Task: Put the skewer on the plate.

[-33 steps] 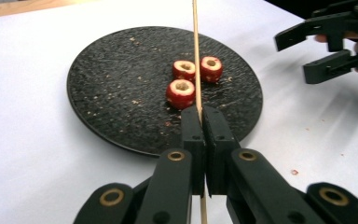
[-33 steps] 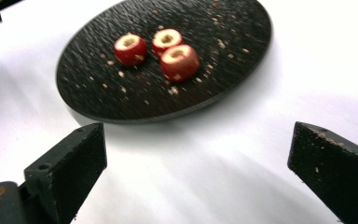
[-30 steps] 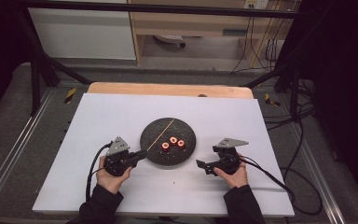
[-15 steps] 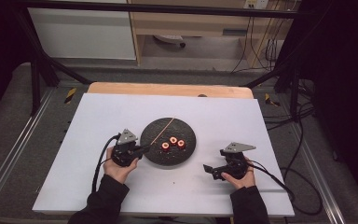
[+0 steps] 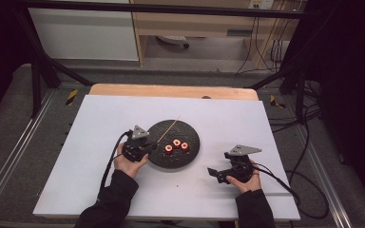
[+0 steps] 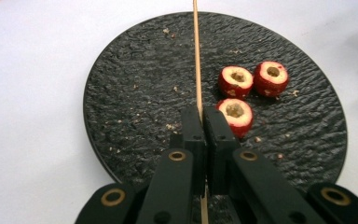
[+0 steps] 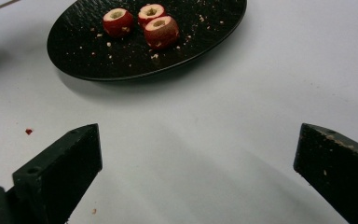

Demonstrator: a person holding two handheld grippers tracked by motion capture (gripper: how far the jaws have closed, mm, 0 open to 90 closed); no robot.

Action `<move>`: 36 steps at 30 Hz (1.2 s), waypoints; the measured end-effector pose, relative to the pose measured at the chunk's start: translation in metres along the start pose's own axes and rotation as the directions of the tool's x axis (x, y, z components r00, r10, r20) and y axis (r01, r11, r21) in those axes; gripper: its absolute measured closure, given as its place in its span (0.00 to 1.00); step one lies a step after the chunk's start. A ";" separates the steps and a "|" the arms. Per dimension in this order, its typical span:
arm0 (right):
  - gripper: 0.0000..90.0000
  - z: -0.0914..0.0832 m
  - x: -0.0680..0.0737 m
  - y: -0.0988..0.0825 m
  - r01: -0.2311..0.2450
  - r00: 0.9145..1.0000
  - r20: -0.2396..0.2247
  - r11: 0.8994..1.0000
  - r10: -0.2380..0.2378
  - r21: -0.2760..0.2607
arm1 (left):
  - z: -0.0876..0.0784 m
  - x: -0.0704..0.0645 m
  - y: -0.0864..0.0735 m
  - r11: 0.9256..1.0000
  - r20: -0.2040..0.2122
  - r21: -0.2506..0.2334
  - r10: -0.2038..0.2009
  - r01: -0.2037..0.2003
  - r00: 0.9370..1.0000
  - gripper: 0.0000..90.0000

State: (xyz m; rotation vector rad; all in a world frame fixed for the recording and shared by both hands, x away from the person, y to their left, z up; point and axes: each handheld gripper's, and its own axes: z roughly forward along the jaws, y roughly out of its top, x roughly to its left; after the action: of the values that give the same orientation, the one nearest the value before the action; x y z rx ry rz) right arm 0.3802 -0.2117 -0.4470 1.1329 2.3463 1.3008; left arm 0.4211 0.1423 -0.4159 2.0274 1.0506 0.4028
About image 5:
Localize light wooden desk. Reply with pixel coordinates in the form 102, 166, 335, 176
129, 0, 298, 69

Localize black speckled round plate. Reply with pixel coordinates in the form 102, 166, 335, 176
145, 119, 202, 170

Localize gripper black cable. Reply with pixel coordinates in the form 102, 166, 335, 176
99, 129, 133, 192
252, 163, 330, 220

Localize white cabinet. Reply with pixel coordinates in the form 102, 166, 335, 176
28, 8, 140, 62

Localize hanging black cables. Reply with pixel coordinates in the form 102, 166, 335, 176
235, 15, 287, 76

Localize person's left hand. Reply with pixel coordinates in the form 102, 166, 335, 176
113, 142, 149, 180

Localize thin wooden skewer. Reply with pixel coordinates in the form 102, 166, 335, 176
156, 115, 182, 144

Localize person's right hand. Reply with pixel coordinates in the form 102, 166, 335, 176
226, 160, 262, 194

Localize black metal frame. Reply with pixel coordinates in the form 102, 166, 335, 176
12, 0, 317, 119

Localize aluminium floor rail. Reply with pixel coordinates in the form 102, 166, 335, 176
293, 123, 354, 228
0, 89, 57, 217

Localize black floor cables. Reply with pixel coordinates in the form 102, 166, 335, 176
267, 79, 323, 134

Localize yellow black tape strip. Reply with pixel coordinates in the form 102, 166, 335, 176
269, 94, 287, 109
65, 88, 79, 106

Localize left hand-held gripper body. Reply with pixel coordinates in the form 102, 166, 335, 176
122, 124, 151, 163

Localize white chair base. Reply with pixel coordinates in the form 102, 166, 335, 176
156, 34, 190, 49

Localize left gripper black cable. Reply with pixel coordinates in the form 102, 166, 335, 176
99, 129, 133, 192

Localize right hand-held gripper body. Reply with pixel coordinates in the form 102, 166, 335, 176
217, 144, 262, 185

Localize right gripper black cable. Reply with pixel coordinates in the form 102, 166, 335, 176
252, 163, 330, 220

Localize white wall socket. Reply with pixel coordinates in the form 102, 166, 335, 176
248, 0, 275, 10

